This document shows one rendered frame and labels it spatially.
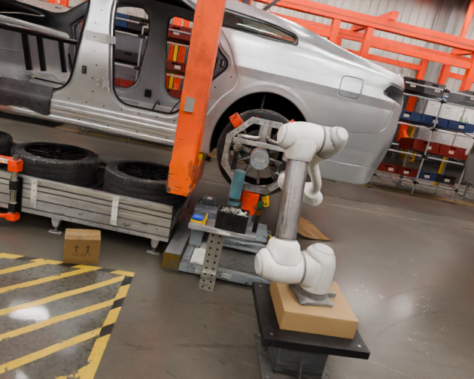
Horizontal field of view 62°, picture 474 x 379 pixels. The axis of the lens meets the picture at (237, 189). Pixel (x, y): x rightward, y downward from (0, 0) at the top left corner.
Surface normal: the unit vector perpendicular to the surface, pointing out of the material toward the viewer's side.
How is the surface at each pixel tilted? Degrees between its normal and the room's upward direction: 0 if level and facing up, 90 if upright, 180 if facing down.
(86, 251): 90
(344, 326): 90
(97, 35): 86
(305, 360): 90
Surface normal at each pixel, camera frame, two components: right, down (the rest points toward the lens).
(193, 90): -0.06, 0.25
